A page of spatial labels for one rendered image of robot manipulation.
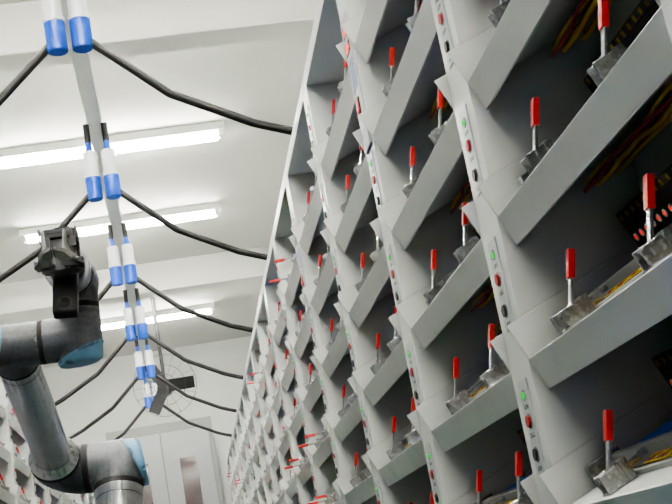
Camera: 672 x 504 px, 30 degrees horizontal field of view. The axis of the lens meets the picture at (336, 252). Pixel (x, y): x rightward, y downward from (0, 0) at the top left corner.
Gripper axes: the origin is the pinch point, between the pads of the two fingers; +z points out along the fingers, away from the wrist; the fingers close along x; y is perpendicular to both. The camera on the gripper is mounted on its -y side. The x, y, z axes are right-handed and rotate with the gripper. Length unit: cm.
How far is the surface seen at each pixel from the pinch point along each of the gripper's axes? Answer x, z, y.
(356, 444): 64, -145, -31
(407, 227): 63, 4, -4
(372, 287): 62, -42, -5
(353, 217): 61, -51, 13
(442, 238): 71, -6, -4
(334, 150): 60, -59, 32
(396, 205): 64, -6, 3
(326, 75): 62, -73, 56
